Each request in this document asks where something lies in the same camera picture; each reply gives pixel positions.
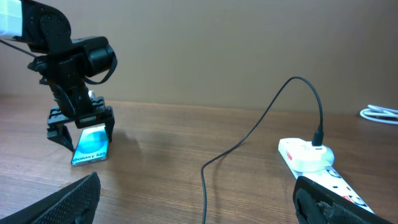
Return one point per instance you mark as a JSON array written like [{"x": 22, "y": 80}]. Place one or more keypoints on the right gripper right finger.
[{"x": 315, "y": 204}]

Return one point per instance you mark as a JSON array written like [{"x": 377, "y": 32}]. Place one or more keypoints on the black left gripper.
[{"x": 58, "y": 132}]

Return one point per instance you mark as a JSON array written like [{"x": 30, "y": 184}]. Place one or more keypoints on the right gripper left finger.
[{"x": 75, "y": 203}]

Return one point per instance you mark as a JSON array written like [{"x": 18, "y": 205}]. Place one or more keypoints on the teal screen Galaxy smartphone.
[{"x": 92, "y": 147}]

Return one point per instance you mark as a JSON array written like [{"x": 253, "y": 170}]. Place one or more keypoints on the white power strip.
[{"x": 328, "y": 177}]

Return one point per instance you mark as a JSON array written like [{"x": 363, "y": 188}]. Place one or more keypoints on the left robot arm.
[{"x": 65, "y": 64}]

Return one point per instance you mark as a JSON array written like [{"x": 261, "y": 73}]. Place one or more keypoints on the white USB charger plug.
[{"x": 308, "y": 158}]

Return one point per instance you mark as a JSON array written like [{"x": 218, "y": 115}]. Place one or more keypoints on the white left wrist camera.
[{"x": 11, "y": 19}]

